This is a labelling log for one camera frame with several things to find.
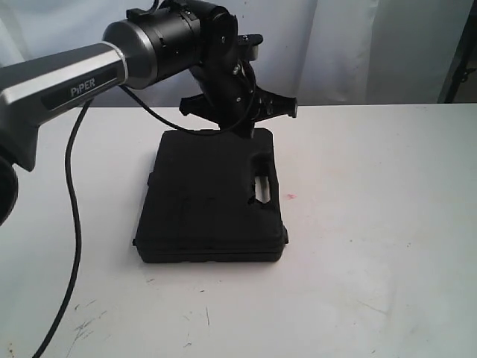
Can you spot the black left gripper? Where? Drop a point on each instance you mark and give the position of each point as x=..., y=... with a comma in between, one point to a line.
x=232, y=99

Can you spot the black plastic tool case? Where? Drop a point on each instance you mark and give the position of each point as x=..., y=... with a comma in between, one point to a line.
x=212, y=198

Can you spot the left robot arm silver black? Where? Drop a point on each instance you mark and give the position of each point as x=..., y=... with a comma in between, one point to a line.
x=147, y=47

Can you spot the white backdrop curtain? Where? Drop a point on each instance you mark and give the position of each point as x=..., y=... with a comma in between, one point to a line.
x=320, y=52

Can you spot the black stand pole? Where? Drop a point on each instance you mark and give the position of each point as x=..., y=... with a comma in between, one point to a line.
x=459, y=70

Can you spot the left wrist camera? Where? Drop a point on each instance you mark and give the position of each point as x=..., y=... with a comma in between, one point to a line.
x=248, y=45

